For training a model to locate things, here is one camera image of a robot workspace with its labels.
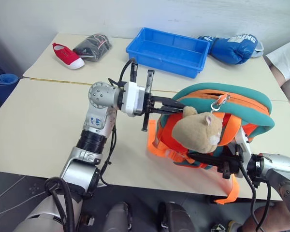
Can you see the orange teal hamster backpack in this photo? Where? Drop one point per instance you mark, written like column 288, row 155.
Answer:
column 232, row 89

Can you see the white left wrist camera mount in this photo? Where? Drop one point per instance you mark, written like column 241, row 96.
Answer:
column 133, row 96

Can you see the rolled blue yoga mat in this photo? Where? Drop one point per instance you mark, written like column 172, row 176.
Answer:
column 4, row 84

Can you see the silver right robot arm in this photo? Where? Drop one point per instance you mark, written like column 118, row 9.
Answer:
column 280, row 164

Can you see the blue plastic bin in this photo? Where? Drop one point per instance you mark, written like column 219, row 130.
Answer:
column 164, row 52

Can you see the dark rounded shape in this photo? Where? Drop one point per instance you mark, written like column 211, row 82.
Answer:
column 118, row 217
column 176, row 217

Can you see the black item in clear bag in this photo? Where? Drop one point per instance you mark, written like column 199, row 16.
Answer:
column 94, row 47

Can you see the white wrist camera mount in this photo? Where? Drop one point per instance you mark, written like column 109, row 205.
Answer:
column 133, row 96
column 244, row 140

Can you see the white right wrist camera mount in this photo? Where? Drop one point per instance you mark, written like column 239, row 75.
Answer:
column 244, row 140

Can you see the red white-toed shoe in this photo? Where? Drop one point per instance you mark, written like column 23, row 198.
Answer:
column 65, row 54

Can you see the bare skin-coloured knee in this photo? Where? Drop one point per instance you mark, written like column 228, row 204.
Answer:
column 268, row 217

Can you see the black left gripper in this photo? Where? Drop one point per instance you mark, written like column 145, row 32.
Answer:
column 150, row 104

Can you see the blue boxing glove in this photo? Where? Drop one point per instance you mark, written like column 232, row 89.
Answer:
column 227, row 49
column 206, row 38

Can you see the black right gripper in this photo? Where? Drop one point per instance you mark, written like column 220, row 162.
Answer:
column 232, row 164

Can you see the grey patterned sneaker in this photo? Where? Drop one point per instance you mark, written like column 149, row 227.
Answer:
column 222, row 227

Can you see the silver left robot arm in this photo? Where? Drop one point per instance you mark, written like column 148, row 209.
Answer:
column 99, row 94

